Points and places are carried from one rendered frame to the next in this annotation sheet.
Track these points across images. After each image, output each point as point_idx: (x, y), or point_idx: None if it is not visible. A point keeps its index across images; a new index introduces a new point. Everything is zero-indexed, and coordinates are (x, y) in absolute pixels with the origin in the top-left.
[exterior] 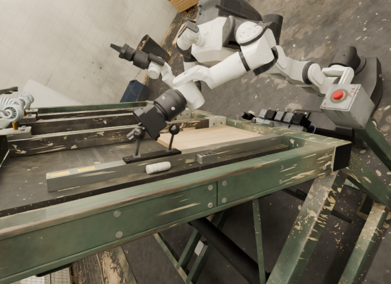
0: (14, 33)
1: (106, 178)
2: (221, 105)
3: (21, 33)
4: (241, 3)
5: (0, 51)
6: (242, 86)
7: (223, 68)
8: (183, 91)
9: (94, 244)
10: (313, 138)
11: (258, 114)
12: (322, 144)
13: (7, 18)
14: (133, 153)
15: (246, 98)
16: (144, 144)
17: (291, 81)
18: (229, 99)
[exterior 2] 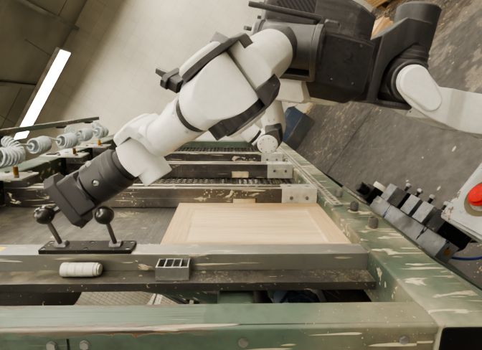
0: (169, 51)
1: (8, 268)
2: (395, 156)
3: (176, 51)
4: None
5: (154, 72)
6: (436, 128)
7: (158, 124)
8: (119, 155)
9: None
10: (417, 283)
11: (450, 181)
12: (412, 307)
13: (165, 36)
14: (115, 230)
15: (436, 150)
16: (155, 216)
17: (471, 133)
18: (409, 148)
